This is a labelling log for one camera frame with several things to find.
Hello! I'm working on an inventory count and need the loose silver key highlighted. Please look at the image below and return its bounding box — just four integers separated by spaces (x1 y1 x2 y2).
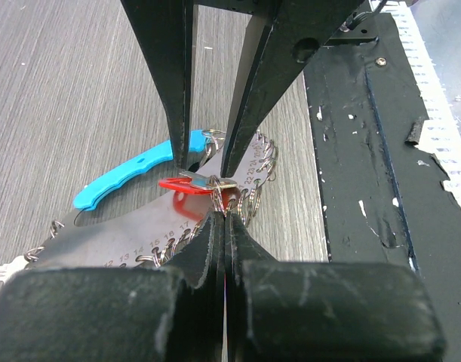
0 256 29 283

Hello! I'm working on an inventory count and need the red headed key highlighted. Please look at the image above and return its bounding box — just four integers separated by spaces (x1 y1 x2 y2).
158 170 238 195

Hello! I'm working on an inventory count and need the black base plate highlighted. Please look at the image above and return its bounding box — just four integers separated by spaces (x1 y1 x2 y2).
303 13 461 302

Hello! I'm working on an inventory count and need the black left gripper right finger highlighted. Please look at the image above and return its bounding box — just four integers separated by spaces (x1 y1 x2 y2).
224 215 447 361

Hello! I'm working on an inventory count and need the slotted cable duct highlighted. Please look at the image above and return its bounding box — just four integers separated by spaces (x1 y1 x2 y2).
383 1 461 209

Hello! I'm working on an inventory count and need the metal key organizer blue handle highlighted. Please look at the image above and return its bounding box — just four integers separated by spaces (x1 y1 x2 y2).
26 130 278 268

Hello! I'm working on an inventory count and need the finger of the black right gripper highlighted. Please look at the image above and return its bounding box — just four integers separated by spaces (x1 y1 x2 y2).
220 1 362 177
121 0 195 168

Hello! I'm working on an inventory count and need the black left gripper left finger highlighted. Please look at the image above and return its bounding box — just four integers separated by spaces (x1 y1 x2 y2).
0 212 225 361

